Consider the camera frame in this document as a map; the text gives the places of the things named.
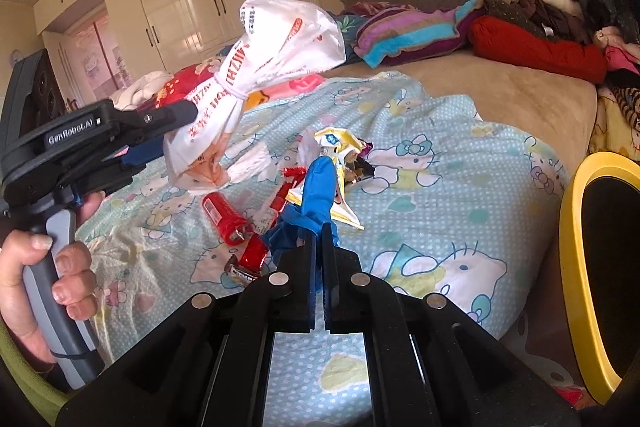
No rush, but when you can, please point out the white printed plastic bag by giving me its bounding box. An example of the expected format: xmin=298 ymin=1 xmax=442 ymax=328
xmin=163 ymin=0 xmax=346 ymax=192

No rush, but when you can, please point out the green sleeve forearm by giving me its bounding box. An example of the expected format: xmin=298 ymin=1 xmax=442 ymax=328
xmin=1 ymin=321 xmax=68 ymax=426

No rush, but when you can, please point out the yellow rimmed trash bin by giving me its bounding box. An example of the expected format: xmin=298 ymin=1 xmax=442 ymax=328
xmin=559 ymin=152 xmax=639 ymax=404

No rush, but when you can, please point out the person's left hand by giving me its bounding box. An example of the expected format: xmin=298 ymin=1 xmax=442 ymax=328
xmin=1 ymin=230 xmax=98 ymax=371

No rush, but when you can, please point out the red snack wrapper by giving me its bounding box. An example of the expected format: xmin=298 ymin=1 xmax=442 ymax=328
xmin=224 ymin=166 xmax=307 ymax=286

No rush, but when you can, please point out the colourful dark candy wrapper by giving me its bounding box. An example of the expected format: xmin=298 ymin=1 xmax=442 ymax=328
xmin=345 ymin=142 xmax=374 ymax=184

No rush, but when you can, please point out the light blue Hello Kitty sheet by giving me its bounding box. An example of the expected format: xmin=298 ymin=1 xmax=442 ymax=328
xmin=74 ymin=70 xmax=572 ymax=427

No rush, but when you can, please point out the red floral quilt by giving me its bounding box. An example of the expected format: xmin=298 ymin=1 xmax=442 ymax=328
xmin=155 ymin=56 xmax=224 ymax=108

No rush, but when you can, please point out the yellow white snack wrapper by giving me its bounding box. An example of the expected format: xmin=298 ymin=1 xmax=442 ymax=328
xmin=297 ymin=127 xmax=366 ymax=230

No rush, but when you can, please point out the pink Pooh bear blanket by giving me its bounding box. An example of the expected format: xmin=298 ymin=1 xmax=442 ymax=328
xmin=244 ymin=74 xmax=326 ymax=110

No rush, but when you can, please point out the striped purple blue pillow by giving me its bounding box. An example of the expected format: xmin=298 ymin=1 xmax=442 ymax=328
xmin=352 ymin=0 xmax=485 ymax=68

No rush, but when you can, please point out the beige plush bed blanket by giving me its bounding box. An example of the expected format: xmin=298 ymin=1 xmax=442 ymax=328
xmin=324 ymin=50 xmax=599 ymax=178

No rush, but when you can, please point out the red pillow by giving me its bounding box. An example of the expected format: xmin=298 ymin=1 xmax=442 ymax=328
xmin=468 ymin=15 xmax=608 ymax=84

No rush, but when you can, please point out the pile of mixed clothes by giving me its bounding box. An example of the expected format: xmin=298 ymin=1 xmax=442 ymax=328
xmin=484 ymin=0 xmax=639 ymax=160

